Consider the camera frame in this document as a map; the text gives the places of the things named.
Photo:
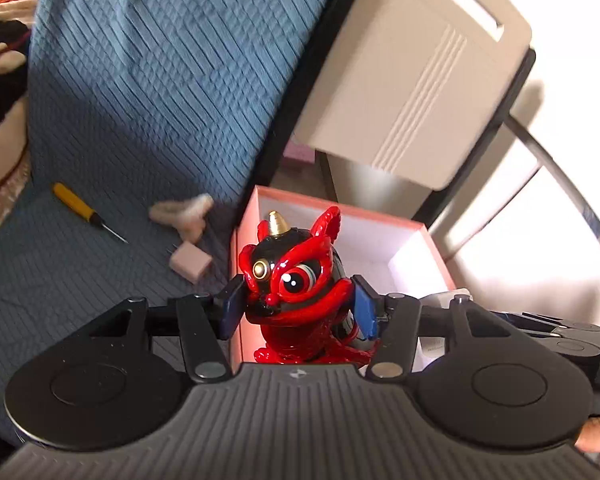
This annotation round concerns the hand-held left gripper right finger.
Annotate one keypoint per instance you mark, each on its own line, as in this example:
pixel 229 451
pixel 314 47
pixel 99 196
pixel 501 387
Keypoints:
pixel 365 310

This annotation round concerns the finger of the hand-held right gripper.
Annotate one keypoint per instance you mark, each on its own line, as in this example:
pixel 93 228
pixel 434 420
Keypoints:
pixel 570 332

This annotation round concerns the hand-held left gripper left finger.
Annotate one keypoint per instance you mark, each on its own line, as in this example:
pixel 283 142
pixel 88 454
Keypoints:
pixel 232 310

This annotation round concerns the pink charger plug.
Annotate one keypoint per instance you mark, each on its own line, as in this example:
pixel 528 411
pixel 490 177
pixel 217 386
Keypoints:
pixel 192 262

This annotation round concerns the pink box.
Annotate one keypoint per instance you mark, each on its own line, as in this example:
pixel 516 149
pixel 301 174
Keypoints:
pixel 420 255

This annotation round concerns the yellow screwdriver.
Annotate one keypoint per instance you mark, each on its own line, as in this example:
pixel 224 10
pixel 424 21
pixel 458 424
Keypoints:
pixel 72 199

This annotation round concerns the black metal tube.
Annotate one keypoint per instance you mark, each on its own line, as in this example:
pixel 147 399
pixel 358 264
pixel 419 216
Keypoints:
pixel 565 170

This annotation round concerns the pink packet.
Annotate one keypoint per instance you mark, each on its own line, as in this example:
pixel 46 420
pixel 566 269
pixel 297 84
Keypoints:
pixel 300 152

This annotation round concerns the blue textured sofa cover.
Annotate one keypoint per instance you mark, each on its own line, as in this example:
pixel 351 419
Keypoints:
pixel 155 85

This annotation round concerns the beige plastic chair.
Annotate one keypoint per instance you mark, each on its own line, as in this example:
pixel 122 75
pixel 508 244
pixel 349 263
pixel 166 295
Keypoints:
pixel 405 60

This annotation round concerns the lace cloth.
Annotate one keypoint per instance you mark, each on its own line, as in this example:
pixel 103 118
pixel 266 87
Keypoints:
pixel 0 195

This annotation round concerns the striped blanket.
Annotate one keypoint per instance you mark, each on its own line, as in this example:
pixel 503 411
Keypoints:
pixel 0 35

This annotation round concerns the black sofa frame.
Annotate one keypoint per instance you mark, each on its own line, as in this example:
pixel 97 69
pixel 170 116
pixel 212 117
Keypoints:
pixel 280 125

